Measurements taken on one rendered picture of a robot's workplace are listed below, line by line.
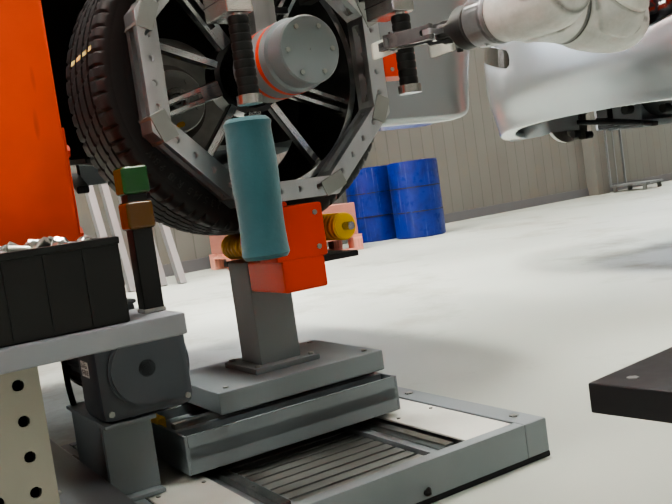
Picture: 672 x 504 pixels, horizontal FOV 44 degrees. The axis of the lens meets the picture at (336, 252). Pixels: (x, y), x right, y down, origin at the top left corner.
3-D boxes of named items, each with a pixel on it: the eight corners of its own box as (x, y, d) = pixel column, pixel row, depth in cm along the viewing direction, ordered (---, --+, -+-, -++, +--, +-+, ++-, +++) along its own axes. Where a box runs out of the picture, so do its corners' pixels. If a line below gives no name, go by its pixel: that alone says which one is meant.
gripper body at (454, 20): (462, 46, 137) (427, 58, 145) (500, 44, 142) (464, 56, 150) (456, 0, 137) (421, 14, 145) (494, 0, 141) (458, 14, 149)
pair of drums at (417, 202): (387, 236, 966) (377, 166, 960) (457, 231, 881) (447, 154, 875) (342, 244, 924) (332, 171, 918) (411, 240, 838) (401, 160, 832)
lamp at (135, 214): (147, 227, 122) (143, 200, 122) (157, 226, 119) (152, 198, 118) (121, 231, 120) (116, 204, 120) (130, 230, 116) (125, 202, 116)
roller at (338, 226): (296, 240, 199) (292, 216, 199) (365, 237, 174) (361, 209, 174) (274, 244, 196) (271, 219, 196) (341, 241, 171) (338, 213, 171)
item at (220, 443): (317, 392, 214) (312, 355, 213) (401, 413, 183) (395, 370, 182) (129, 446, 187) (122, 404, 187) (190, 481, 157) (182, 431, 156)
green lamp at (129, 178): (142, 193, 122) (138, 166, 121) (151, 191, 118) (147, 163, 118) (115, 197, 119) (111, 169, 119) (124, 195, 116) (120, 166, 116)
